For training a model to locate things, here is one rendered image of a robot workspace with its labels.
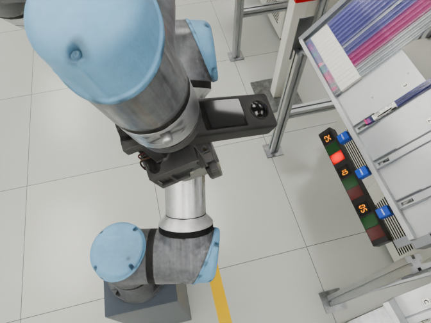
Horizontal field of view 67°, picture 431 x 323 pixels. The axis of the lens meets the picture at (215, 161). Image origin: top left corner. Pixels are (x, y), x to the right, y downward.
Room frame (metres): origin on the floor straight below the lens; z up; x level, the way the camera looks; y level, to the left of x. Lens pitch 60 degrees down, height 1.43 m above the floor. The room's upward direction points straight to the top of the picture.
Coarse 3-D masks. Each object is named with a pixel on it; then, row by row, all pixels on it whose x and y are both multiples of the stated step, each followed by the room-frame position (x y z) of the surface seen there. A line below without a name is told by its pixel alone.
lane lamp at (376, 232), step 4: (372, 228) 0.26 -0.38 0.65; (376, 228) 0.26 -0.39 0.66; (380, 228) 0.26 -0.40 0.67; (368, 232) 0.26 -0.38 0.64; (372, 232) 0.25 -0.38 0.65; (376, 232) 0.25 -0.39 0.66; (380, 232) 0.25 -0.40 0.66; (372, 236) 0.24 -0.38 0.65; (376, 236) 0.24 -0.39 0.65; (380, 236) 0.24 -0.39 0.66; (372, 240) 0.24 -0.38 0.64
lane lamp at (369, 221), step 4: (368, 216) 0.29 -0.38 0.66; (372, 216) 0.29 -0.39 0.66; (364, 220) 0.28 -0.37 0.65; (368, 220) 0.28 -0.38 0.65; (372, 220) 0.28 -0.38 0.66; (376, 220) 0.28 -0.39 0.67; (364, 224) 0.28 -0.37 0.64; (368, 224) 0.27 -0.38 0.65; (372, 224) 0.27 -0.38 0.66; (376, 224) 0.27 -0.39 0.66; (368, 228) 0.27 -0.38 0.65
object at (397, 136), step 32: (352, 0) 0.88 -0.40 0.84; (384, 64) 0.64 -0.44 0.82; (352, 96) 0.60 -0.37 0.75; (384, 96) 0.56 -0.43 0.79; (416, 96) 0.52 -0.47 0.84; (384, 128) 0.48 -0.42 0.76; (416, 128) 0.45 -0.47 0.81; (384, 160) 0.41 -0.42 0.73; (416, 160) 0.38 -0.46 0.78; (416, 192) 0.31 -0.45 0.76; (416, 224) 0.25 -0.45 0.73
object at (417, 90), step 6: (426, 84) 0.53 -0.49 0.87; (414, 90) 0.53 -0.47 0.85; (420, 90) 0.53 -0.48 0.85; (402, 96) 0.53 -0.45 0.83; (408, 96) 0.53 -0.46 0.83; (414, 96) 0.53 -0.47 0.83; (396, 102) 0.53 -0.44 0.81; (402, 102) 0.52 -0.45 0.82; (366, 120) 0.51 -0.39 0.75; (372, 120) 0.51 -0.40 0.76
